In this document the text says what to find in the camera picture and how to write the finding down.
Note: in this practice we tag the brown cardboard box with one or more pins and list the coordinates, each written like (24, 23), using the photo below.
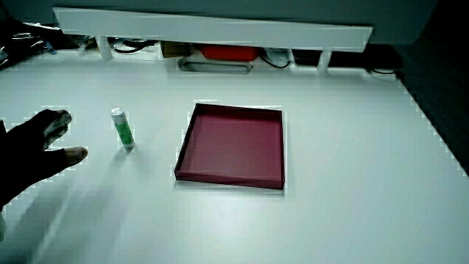
(176, 49)

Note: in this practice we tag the maroon shallow box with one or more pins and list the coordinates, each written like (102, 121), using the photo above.
(234, 146)

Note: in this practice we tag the person's left hand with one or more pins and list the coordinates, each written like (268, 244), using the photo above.
(25, 154)

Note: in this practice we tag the green glue stick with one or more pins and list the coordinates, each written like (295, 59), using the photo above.
(122, 128)

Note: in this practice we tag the grey flat tray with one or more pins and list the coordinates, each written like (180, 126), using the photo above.
(214, 66)

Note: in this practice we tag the black plastic bags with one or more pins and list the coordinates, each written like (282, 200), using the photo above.
(25, 38)

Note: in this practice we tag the white raised shelf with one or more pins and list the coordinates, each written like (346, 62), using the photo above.
(205, 29)

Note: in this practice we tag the red box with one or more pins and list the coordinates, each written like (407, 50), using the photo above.
(229, 53)

